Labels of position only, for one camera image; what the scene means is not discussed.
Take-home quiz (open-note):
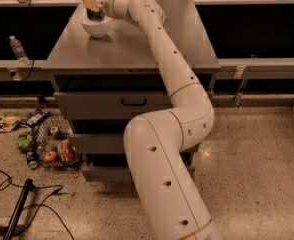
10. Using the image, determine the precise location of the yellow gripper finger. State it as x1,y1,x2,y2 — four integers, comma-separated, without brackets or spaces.
83,0,102,12

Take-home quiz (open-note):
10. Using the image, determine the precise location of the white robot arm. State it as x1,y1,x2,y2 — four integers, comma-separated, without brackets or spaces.
83,0,222,240

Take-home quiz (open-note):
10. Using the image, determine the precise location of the white bowl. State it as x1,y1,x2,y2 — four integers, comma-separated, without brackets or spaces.
80,14,112,38

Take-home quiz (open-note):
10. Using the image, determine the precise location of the small soda can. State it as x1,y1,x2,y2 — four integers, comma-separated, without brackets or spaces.
50,126,61,139

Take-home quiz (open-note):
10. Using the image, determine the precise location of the blue soda can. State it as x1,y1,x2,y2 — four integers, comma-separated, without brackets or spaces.
26,149,39,169

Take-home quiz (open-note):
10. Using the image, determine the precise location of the grey drawer cabinet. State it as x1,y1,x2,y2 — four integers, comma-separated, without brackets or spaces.
42,0,221,184

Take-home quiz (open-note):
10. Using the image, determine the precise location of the clear plastic water bottle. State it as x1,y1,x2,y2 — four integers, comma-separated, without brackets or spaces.
9,36,30,66

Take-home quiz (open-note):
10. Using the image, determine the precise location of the top grey drawer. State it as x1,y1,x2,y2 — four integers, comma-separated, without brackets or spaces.
54,92,172,120

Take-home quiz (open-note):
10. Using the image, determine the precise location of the blue white snack bag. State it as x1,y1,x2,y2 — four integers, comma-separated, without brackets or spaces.
19,109,50,128

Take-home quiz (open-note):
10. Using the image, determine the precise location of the yellow brown snack bag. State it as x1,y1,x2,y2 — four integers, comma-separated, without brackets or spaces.
0,116,20,133

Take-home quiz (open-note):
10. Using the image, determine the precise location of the red snack package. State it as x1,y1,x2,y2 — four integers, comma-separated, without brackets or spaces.
57,140,74,163

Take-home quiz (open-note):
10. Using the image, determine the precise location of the green snack bag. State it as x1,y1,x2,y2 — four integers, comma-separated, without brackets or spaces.
17,127,38,153

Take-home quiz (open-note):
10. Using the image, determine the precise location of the red apple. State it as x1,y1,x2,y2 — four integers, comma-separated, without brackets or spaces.
44,150,59,163

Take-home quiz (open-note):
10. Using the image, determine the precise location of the black pole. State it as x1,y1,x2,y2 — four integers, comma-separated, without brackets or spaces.
3,179,33,240

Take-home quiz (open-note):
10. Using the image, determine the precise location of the black hanging cable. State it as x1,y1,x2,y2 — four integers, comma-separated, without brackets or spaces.
22,0,42,82

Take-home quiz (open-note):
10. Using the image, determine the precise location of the wire mesh basket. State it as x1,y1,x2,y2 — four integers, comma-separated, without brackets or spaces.
36,114,81,168

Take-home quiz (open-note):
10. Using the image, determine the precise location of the black cable on floor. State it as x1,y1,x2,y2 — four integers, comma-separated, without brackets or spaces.
0,163,75,240

